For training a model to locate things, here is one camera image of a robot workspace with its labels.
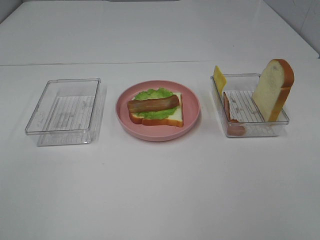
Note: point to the brown bacon strip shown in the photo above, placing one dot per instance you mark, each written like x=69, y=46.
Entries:
x=149, y=105

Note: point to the yellow cheese slice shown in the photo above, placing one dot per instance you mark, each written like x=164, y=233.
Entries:
x=219, y=80

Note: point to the left clear plastic tray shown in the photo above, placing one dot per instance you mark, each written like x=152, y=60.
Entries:
x=68, y=112

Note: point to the right clear plastic tray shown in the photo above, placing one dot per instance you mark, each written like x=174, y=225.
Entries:
x=239, y=89

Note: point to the bread slice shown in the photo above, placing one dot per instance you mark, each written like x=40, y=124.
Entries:
x=168, y=122
x=274, y=86

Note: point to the clear plastic tray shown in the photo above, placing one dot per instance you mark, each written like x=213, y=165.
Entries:
x=68, y=112
x=239, y=89

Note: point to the pink round plate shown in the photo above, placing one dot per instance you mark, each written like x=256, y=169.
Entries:
x=190, y=111

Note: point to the green lettuce leaf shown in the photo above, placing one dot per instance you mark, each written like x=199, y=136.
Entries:
x=174, y=113

